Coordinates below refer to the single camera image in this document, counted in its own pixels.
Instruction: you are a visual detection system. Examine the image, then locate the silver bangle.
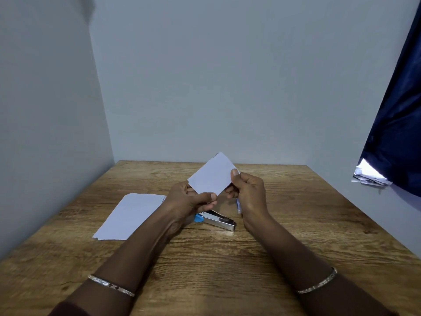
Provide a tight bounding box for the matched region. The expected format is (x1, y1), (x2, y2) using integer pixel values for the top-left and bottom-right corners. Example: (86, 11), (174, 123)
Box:
(87, 274), (136, 298)
(297, 267), (339, 295)

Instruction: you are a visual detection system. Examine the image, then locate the person's left hand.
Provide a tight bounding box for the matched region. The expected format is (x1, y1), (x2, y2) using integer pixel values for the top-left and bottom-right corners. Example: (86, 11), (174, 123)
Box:
(161, 180), (218, 228)

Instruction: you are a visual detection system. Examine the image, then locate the dark blue curtain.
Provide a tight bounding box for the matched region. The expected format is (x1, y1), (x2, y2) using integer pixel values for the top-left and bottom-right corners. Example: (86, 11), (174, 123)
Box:
(360, 3), (421, 198)

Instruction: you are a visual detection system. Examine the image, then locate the thin white paper bundle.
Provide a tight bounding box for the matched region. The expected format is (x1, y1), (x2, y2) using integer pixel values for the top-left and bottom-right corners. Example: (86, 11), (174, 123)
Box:
(187, 151), (241, 197)

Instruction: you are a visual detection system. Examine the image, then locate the pile of crumpled white sheets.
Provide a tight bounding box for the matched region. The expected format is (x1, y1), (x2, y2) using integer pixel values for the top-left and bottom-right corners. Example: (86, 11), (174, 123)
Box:
(351, 158), (393, 187)

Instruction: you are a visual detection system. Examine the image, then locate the person's right hand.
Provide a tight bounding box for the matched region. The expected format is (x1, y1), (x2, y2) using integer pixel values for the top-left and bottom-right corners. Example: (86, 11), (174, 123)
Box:
(225, 169), (271, 228)

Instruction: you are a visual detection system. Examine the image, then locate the person's right forearm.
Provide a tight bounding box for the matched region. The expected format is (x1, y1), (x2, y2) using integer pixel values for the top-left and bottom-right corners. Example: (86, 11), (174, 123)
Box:
(243, 212), (395, 316)

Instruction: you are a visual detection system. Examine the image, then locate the blue and silver stapler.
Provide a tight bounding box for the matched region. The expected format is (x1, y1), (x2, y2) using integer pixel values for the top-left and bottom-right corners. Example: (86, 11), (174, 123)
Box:
(193, 209), (237, 232)

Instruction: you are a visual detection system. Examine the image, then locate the person's left forearm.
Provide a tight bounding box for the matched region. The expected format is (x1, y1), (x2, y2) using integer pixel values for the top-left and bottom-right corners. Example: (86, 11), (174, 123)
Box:
(65, 213), (185, 316)

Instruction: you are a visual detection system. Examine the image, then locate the stack of white papers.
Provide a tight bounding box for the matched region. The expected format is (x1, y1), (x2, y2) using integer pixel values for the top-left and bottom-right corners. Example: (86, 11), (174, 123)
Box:
(92, 193), (167, 241)

